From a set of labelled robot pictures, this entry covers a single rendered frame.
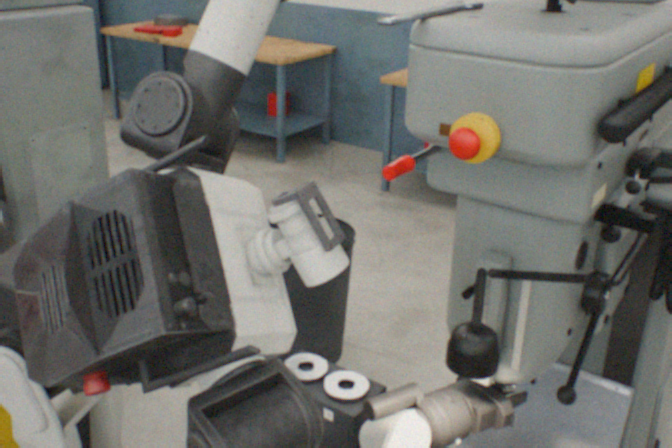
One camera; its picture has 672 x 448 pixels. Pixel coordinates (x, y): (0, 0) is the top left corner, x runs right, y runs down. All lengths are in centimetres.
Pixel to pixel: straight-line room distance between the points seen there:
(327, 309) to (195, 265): 241
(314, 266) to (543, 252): 35
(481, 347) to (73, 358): 51
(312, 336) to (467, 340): 235
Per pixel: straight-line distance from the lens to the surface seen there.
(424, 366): 353
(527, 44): 87
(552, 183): 99
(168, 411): 328
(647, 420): 176
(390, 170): 93
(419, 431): 116
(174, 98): 97
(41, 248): 100
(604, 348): 166
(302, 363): 154
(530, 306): 112
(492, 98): 89
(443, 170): 105
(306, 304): 321
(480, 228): 110
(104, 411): 132
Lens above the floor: 202
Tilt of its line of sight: 22 degrees down
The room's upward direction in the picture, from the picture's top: 1 degrees clockwise
